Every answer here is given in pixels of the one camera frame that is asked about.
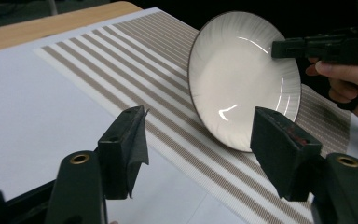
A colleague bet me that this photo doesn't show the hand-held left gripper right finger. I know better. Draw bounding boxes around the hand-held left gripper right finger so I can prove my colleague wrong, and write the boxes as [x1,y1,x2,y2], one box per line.
[249,105,324,202]

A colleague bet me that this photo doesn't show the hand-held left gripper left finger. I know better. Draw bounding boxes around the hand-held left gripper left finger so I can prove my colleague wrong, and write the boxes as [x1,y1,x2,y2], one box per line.
[97,105,151,201]

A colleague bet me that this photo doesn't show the white plate with dark rim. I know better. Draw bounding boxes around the white plate with dark rim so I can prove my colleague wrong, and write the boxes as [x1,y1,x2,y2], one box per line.
[186,10,303,154]

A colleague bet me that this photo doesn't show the brown striped placemat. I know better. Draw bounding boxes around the brown striped placemat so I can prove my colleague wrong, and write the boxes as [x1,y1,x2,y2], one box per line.
[33,10,352,224]

